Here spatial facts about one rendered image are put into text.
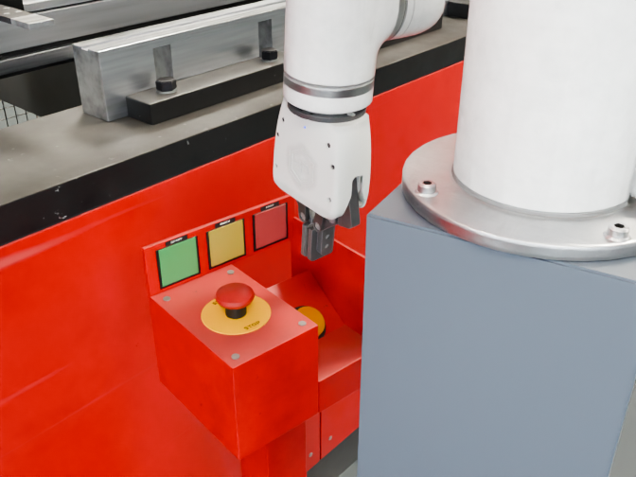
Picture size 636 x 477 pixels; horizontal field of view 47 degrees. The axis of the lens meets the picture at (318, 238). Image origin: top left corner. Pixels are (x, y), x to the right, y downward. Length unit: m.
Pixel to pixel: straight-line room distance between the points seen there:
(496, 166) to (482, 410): 0.17
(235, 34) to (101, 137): 0.29
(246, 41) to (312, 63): 0.52
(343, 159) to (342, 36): 0.11
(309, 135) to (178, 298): 0.24
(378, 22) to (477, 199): 0.23
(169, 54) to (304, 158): 0.42
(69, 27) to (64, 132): 0.31
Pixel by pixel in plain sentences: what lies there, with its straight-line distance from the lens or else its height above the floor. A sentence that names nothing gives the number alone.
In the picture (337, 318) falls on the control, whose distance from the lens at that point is 0.87.
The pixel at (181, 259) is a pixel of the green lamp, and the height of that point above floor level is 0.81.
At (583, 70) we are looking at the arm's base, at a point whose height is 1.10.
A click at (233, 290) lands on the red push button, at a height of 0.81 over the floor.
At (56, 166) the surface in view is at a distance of 0.91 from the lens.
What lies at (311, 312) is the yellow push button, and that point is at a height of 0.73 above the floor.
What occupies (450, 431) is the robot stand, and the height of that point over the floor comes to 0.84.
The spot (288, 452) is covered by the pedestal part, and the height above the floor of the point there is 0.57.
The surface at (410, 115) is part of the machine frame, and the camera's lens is 1.34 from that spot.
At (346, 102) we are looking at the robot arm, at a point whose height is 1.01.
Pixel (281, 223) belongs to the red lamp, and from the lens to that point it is 0.87.
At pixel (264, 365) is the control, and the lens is 0.72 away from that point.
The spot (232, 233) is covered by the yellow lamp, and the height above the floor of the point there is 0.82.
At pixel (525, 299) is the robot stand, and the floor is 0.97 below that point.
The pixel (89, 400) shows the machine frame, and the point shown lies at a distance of 1.02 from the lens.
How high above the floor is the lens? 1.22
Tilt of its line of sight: 30 degrees down
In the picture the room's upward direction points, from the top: straight up
